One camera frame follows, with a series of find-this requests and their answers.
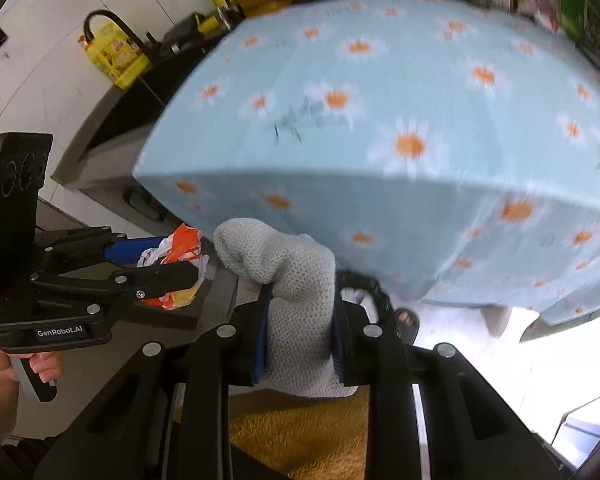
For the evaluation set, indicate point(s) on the white orange plastic wrapper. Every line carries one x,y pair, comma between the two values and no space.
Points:
185,240

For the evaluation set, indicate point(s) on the yellow dish soap bottle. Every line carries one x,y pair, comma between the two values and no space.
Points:
120,57

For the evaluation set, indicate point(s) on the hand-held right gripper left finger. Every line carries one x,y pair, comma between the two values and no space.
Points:
258,345

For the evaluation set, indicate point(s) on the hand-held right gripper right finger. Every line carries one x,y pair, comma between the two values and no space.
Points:
338,355

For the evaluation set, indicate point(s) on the person's foot in sandal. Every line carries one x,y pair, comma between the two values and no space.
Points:
406,320

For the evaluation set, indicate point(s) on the person's left hand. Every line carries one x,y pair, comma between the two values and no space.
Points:
47,367

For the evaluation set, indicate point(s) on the brown fuzzy cloth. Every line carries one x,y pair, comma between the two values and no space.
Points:
300,435

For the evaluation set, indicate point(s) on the blue daisy print tablecloth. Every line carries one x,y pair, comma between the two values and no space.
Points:
380,195

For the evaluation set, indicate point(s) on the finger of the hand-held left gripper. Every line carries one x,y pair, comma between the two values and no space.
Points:
125,250
165,277

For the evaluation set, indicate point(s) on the dark kitchen sink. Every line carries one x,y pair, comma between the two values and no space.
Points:
125,105

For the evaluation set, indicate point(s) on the white knit cloth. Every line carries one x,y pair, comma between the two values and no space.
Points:
295,300

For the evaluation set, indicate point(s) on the black plastic bag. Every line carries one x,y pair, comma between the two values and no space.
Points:
375,290

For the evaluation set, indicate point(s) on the black faucet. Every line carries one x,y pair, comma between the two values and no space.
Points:
111,16

